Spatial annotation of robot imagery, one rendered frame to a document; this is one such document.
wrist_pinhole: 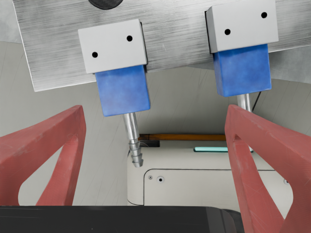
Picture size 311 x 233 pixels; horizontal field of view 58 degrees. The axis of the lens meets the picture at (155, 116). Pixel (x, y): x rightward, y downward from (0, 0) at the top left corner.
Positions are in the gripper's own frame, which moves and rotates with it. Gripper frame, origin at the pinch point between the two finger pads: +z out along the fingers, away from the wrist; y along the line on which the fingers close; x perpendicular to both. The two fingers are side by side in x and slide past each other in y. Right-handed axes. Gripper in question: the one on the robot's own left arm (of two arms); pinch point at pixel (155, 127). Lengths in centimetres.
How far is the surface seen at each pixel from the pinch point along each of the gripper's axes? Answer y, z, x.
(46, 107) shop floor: 44, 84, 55
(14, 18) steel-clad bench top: 15.2, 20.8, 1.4
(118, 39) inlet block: 3.0, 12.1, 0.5
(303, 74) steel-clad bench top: -16.4, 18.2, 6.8
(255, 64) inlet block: -8.6, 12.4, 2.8
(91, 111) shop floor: 26, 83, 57
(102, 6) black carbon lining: 4.6, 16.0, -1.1
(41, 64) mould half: 10.4, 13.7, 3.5
